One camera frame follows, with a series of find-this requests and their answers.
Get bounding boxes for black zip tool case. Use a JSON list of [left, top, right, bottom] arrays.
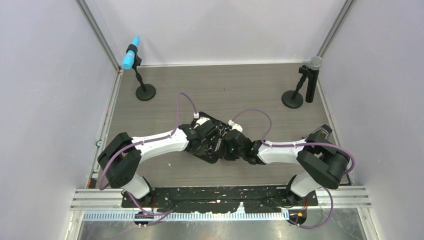
[[190, 111, 224, 164]]

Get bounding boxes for silver thinning scissors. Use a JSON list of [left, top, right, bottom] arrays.
[[206, 137, 222, 155]]

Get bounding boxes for silver hair scissors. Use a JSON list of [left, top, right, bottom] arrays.
[[216, 121, 231, 137]]

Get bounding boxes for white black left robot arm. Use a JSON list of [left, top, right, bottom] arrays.
[[97, 117, 219, 207]]

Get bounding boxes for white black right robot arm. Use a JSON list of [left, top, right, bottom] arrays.
[[223, 130, 350, 205]]

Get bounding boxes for black left microphone stand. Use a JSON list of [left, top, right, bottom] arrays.
[[132, 56, 157, 102]]

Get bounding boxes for black microphone stand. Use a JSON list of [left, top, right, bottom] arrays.
[[132, 56, 157, 102], [281, 64, 312, 109]]

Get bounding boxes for black right microphone stand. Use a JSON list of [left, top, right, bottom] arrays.
[[281, 64, 312, 109]]

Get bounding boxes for clear black box device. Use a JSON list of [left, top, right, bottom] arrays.
[[310, 124, 333, 140]]

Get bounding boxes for blue microphone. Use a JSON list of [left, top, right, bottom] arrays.
[[122, 35, 140, 70]]

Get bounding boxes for black silver microphone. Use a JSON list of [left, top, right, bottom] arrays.
[[305, 56, 323, 103]]

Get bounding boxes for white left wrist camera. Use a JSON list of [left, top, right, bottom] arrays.
[[193, 113, 210, 129]]

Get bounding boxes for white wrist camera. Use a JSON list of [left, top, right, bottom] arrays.
[[228, 119, 243, 133], [193, 113, 210, 129]]

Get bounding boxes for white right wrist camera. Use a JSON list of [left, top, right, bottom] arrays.
[[228, 119, 243, 133]]

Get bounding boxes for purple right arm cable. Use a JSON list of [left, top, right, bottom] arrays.
[[230, 108, 357, 231]]

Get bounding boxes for black mounting base plate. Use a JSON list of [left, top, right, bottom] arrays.
[[121, 185, 318, 214]]

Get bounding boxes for aluminium frame rail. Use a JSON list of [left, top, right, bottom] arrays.
[[70, 186, 372, 222]]

